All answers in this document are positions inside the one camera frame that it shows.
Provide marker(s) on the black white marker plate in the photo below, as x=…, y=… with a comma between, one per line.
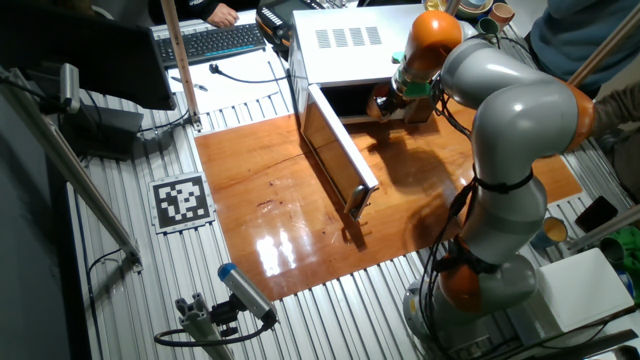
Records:
x=181, y=201

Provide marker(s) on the white box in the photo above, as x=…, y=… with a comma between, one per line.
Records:
x=580, y=290

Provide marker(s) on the yellow bag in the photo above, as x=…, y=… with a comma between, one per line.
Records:
x=434, y=5

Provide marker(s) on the black computer keyboard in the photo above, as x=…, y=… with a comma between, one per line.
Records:
x=210, y=42

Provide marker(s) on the stack of pale bowls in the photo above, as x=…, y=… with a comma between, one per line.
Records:
x=475, y=6

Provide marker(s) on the silver camera blue cap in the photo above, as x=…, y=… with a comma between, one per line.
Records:
x=245, y=292

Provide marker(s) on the green cloth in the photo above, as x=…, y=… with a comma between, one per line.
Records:
x=632, y=250

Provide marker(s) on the grey aluminium strut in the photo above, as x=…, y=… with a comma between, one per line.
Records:
x=605, y=229

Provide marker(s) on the wooden upright post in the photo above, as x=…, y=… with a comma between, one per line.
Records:
x=180, y=55

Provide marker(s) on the slanted wooden strut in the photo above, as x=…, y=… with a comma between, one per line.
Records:
x=600, y=50

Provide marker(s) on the hand with dark sleeve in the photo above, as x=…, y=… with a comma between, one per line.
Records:
x=221, y=15

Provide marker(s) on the blue plastic object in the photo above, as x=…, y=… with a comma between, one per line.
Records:
x=626, y=284

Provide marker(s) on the person in blue shirt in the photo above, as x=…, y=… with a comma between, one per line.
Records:
x=585, y=40

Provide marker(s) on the orange wooden board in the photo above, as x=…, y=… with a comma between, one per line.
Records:
x=280, y=225

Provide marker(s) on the beige cup pink inside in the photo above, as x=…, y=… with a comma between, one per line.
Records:
x=374, y=107

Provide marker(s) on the slim grey post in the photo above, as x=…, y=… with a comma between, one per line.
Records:
x=452, y=5

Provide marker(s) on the person in dark coat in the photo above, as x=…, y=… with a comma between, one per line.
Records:
x=627, y=165

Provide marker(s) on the short aluminium profile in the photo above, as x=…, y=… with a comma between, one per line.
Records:
x=200, y=330

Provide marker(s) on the dark sleeved forearm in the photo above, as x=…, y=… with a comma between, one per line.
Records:
x=185, y=7

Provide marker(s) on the dark pen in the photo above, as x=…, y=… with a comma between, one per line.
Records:
x=189, y=84

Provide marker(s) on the grey webcam device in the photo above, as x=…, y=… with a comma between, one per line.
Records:
x=70, y=87

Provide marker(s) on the blue cup yellow inside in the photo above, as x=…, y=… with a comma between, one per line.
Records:
x=552, y=231

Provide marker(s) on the black camera clamp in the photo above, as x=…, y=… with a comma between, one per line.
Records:
x=224, y=315

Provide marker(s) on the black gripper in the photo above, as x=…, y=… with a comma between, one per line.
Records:
x=395, y=102

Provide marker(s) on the slanted aluminium strut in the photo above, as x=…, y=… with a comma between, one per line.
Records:
x=75, y=172

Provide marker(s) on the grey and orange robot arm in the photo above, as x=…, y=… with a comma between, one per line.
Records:
x=515, y=120

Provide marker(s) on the olive sleeved forearm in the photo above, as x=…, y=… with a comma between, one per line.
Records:
x=615, y=107

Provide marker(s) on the dark green cup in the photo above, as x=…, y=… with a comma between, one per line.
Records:
x=487, y=25

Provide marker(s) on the silver microwave oven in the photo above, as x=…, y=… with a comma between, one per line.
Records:
x=350, y=50

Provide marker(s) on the black monitor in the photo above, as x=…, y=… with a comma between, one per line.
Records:
x=90, y=55

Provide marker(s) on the black orange teach pendant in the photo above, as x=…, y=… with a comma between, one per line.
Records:
x=280, y=15

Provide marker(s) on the black box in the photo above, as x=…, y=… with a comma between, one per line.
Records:
x=100, y=135

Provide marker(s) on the black phone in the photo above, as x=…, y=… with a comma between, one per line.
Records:
x=596, y=213

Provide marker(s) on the white paper sheet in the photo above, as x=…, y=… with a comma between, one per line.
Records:
x=240, y=97

